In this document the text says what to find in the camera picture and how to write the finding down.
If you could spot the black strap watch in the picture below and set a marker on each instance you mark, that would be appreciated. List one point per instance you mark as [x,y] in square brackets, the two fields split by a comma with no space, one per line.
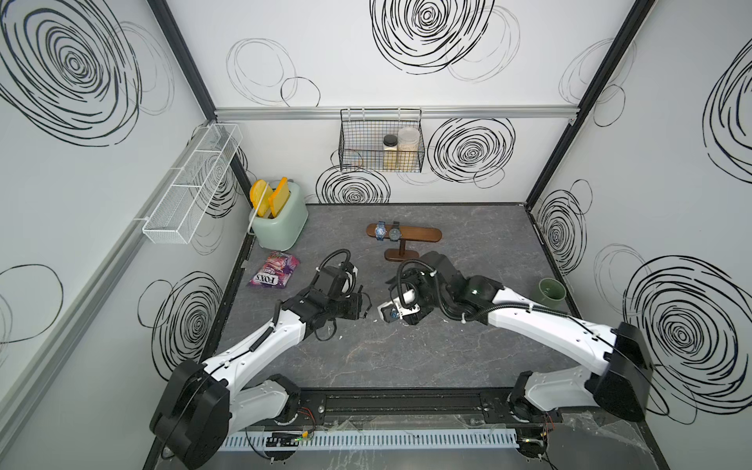
[394,232]

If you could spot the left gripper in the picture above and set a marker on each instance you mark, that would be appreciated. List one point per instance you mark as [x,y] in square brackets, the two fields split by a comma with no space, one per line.
[355,301]

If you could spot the wooden watch stand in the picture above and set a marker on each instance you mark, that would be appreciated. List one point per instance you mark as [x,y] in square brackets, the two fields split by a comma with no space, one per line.
[408,234]

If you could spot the pink purple snack bag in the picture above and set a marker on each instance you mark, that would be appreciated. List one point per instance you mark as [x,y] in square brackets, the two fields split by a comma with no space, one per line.
[276,271]

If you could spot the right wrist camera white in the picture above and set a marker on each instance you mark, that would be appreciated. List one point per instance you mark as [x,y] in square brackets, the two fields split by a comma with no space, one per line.
[394,310]

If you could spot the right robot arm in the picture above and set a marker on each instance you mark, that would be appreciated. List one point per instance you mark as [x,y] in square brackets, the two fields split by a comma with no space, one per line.
[613,369]

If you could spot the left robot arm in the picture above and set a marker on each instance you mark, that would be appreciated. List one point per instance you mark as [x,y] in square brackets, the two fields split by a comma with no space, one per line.
[205,402]

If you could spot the mint green toaster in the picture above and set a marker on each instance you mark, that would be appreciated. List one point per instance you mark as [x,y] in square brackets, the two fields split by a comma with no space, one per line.
[282,233]

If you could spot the clear plastic jar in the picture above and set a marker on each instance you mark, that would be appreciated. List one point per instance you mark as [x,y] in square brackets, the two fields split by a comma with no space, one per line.
[408,149]

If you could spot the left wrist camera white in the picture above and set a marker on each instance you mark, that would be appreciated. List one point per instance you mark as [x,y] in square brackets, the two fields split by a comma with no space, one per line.
[350,283]

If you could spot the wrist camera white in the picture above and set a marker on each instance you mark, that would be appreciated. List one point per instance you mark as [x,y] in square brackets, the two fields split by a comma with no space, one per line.
[394,310]
[350,283]

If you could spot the round yellow toast slice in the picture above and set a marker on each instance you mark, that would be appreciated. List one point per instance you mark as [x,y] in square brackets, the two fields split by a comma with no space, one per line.
[260,195]

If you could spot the black lid spice jar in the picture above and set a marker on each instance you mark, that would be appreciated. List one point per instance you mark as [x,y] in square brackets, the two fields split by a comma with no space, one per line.
[390,153]

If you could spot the black wire basket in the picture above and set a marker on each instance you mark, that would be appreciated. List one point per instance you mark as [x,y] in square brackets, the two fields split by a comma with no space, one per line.
[362,131]

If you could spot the white wire shelf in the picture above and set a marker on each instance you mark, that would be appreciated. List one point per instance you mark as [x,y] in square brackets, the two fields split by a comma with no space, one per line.
[203,186]

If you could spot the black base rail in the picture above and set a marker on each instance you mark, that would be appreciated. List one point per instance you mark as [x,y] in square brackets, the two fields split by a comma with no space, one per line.
[446,402]

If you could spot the grey slotted cable duct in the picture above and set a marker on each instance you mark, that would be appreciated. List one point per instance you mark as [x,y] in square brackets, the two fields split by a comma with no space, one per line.
[432,439]

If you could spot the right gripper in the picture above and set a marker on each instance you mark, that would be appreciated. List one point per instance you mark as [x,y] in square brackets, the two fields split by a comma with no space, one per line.
[411,317]

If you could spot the green ceramic cup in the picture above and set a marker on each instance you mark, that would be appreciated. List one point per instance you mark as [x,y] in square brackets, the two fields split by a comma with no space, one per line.
[551,292]

